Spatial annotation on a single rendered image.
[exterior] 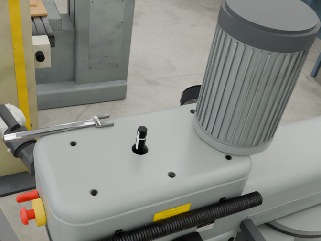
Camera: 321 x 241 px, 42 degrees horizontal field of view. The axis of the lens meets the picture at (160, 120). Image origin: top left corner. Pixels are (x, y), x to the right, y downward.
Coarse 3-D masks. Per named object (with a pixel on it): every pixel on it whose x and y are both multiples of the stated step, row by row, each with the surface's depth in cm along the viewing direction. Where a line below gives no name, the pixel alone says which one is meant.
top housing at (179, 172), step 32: (96, 128) 96; (128, 128) 98; (160, 128) 99; (192, 128) 101; (64, 160) 87; (96, 160) 89; (128, 160) 90; (160, 160) 91; (192, 160) 92; (224, 160) 94; (64, 192) 81; (96, 192) 82; (128, 192) 83; (160, 192) 85; (192, 192) 89; (224, 192) 95; (64, 224) 80; (96, 224) 82; (128, 224) 87
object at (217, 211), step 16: (256, 192) 100; (208, 208) 94; (224, 208) 94; (240, 208) 96; (160, 224) 89; (176, 224) 89; (192, 224) 91; (112, 240) 84; (128, 240) 85; (144, 240) 86
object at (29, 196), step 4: (28, 192) 102; (32, 192) 102; (36, 192) 102; (20, 196) 101; (24, 196) 101; (28, 196) 101; (32, 196) 102; (36, 196) 102; (16, 200) 101; (20, 200) 101; (24, 200) 101; (28, 200) 102
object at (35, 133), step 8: (88, 120) 97; (96, 120) 97; (40, 128) 93; (48, 128) 93; (56, 128) 93; (64, 128) 94; (72, 128) 94; (80, 128) 95; (8, 136) 89; (16, 136) 90; (24, 136) 90; (32, 136) 91
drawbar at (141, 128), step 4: (140, 128) 89; (144, 128) 89; (140, 132) 88; (144, 132) 89; (140, 136) 89; (144, 136) 89; (136, 140) 91; (140, 140) 90; (144, 140) 90; (140, 144) 91; (144, 144) 92; (140, 148) 92; (144, 148) 93; (136, 152) 93; (140, 152) 92
